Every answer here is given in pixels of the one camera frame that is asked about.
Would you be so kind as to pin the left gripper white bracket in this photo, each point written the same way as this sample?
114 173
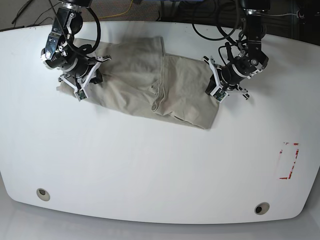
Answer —
220 75

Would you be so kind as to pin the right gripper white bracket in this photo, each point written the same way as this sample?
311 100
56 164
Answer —
78 72

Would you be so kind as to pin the beige t-shirt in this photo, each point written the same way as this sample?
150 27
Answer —
142 80

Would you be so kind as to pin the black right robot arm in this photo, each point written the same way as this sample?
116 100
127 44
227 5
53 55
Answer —
67 23

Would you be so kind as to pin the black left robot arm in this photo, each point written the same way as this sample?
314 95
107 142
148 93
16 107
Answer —
244 50

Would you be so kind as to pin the red tape rectangle marking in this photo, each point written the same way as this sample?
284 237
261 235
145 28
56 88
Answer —
287 159

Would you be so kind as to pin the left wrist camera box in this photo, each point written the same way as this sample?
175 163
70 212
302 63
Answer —
219 94

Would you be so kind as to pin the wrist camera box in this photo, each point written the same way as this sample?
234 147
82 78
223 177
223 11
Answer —
219 94
81 95

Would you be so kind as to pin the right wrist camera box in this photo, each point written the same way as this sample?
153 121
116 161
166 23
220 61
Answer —
81 95

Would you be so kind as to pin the left table cable grommet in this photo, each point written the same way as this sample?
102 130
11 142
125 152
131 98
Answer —
43 194

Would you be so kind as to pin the table cable grommet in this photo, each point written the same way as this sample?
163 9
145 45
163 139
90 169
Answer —
262 208
43 194

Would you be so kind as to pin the right table cable grommet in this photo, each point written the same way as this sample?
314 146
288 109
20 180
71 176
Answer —
262 208

